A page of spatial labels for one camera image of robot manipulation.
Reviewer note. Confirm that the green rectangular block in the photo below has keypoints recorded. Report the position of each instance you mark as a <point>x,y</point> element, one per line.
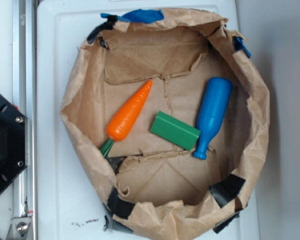
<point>175,131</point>

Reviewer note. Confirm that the brown paper bag tray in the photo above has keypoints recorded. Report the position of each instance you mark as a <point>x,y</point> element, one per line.
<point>161,191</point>

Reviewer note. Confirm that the orange toy carrot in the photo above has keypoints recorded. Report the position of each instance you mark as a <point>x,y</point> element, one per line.
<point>123,121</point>

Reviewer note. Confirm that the blue toy bottle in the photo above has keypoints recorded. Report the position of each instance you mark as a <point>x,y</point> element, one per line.
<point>211,113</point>

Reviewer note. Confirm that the white plastic tray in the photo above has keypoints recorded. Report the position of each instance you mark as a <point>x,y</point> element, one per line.
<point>68,207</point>

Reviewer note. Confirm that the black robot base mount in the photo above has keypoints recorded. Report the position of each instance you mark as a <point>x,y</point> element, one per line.
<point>12,143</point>

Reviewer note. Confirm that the aluminium frame rail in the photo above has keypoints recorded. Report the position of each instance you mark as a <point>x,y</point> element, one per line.
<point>24,223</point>

